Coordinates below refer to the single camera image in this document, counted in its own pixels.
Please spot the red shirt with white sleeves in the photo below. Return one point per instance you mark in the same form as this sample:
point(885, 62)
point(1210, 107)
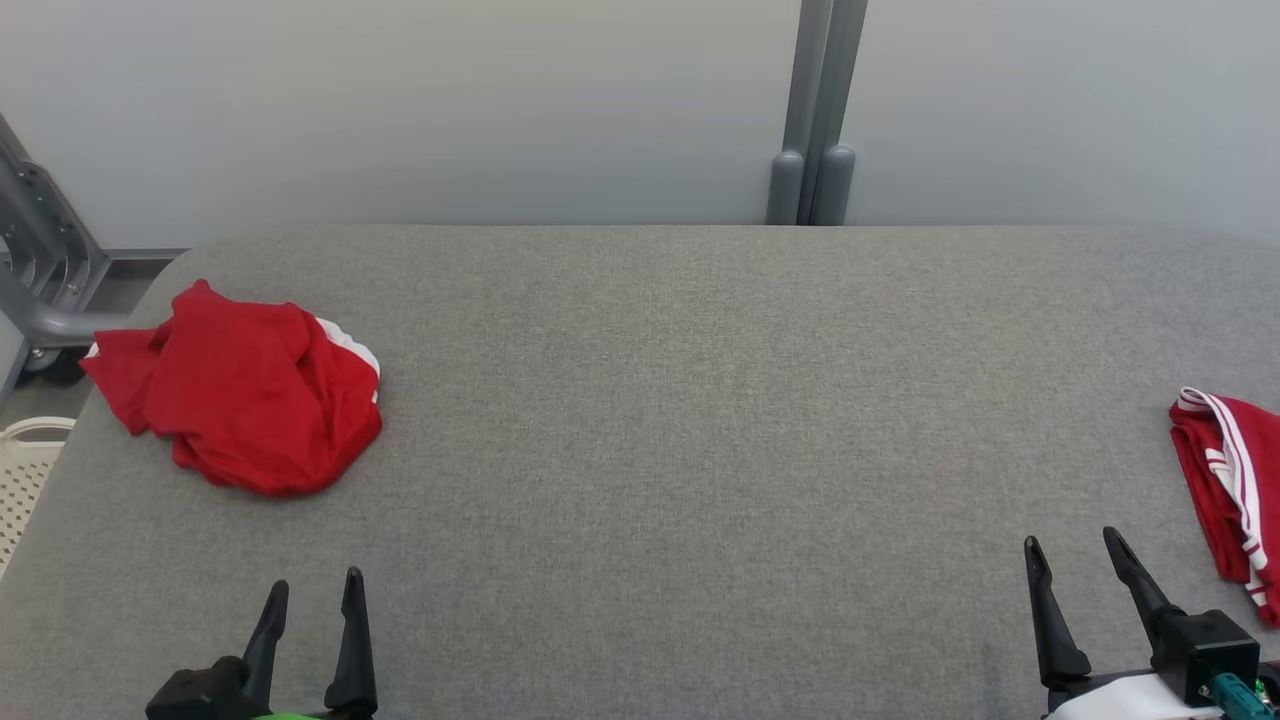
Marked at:
point(1235, 500)

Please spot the grey partition post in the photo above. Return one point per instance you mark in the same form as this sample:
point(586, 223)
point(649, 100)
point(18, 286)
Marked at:
point(815, 120)

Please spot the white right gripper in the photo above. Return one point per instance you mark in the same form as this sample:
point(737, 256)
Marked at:
point(1120, 700)

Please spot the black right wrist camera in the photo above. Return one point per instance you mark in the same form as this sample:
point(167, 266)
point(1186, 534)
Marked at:
point(1205, 655)

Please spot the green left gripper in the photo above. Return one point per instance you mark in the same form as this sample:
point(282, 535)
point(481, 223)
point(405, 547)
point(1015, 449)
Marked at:
point(290, 716)

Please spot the grey fabric sofa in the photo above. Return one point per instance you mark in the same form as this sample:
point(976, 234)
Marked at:
point(700, 450)

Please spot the black caster wheel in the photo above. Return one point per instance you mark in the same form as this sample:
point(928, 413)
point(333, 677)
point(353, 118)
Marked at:
point(52, 365)

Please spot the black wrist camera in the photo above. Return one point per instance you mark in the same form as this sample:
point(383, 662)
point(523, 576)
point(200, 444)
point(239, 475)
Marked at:
point(195, 692)
point(1205, 655)

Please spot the cream perforated laundry basket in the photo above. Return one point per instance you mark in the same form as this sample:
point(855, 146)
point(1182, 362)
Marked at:
point(25, 470)

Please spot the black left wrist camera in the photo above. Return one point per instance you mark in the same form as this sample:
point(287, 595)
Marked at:
point(195, 692)

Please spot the red shorts with white stripe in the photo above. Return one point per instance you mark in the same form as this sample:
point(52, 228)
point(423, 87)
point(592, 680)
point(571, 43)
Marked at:
point(240, 400)

